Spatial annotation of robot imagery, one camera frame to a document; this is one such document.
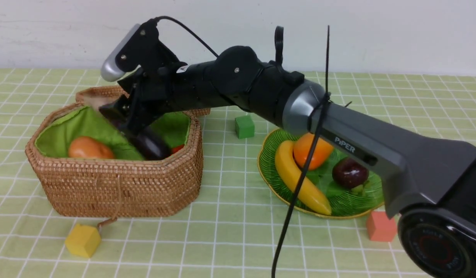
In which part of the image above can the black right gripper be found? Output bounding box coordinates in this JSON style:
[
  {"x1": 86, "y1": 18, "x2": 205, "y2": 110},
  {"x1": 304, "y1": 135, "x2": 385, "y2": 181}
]
[{"x1": 98, "y1": 19, "x2": 223, "y2": 136}]

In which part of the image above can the purple toy eggplant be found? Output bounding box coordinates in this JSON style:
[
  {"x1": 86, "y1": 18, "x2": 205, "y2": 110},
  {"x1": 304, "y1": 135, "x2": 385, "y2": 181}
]
[{"x1": 132, "y1": 126, "x2": 171, "y2": 161}]

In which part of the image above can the red toy chili pepper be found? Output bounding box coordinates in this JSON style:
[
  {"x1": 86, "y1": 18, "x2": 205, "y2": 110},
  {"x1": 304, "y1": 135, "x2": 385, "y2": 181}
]
[{"x1": 171, "y1": 144, "x2": 185, "y2": 155}]

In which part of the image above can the brown toy potato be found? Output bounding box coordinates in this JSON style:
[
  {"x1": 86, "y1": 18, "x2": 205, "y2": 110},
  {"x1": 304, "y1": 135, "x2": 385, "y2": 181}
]
[{"x1": 68, "y1": 136, "x2": 116, "y2": 159}]

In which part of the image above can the orange toy mango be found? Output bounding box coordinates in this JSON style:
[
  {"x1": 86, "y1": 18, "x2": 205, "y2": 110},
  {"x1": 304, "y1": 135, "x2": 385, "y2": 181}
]
[{"x1": 293, "y1": 133, "x2": 334, "y2": 171}]

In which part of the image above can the yellow toy banana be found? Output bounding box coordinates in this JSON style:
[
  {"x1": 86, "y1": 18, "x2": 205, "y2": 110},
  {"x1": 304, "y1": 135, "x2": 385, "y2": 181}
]
[{"x1": 275, "y1": 140, "x2": 332, "y2": 216}]

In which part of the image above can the dark purple toy mangosteen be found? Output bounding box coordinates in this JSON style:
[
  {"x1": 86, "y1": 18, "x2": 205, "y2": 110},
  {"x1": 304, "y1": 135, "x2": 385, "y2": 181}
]
[{"x1": 331, "y1": 157, "x2": 369, "y2": 190}]

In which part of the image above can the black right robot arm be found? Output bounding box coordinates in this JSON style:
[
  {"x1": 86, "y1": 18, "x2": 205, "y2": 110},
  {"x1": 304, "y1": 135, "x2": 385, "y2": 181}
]
[{"x1": 100, "y1": 17, "x2": 476, "y2": 278}]

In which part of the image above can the woven wicker basket lid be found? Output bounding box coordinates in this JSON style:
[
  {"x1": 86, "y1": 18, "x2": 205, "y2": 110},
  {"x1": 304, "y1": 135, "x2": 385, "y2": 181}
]
[{"x1": 75, "y1": 86, "x2": 211, "y2": 121}]

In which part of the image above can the green fabric basket liner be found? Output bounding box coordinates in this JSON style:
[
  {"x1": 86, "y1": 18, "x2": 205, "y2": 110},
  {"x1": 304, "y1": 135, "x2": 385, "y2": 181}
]
[{"x1": 34, "y1": 106, "x2": 191, "y2": 161}]

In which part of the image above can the woven wicker basket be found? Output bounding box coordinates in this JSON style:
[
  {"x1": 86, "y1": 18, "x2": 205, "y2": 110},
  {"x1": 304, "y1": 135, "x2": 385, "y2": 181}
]
[{"x1": 25, "y1": 103, "x2": 203, "y2": 218}]

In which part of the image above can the green foam cube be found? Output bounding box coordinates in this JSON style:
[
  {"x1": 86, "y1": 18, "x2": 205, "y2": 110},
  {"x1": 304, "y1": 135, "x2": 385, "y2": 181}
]
[{"x1": 235, "y1": 115, "x2": 255, "y2": 139}]

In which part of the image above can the yellow foam block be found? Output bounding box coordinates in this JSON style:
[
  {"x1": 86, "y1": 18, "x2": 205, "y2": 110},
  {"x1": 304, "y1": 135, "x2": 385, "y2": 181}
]
[{"x1": 65, "y1": 223, "x2": 101, "y2": 258}]

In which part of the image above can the green glass leaf plate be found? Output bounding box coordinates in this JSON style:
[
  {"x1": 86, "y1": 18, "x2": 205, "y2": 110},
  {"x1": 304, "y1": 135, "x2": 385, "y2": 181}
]
[{"x1": 257, "y1": 129, "x2": 384, "y2": 219}]

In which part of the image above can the red foam cube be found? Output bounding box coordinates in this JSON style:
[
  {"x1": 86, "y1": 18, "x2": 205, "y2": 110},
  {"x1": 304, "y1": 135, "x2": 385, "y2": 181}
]
[{"x1": 366, "y1": 211, "x2": 397, "y2": 242}]

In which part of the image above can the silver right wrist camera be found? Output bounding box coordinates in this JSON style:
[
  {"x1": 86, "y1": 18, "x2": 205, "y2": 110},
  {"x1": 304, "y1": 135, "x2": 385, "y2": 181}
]
[{"x1": 101, "y1": 23, "x2": 141, "y2": 82}]

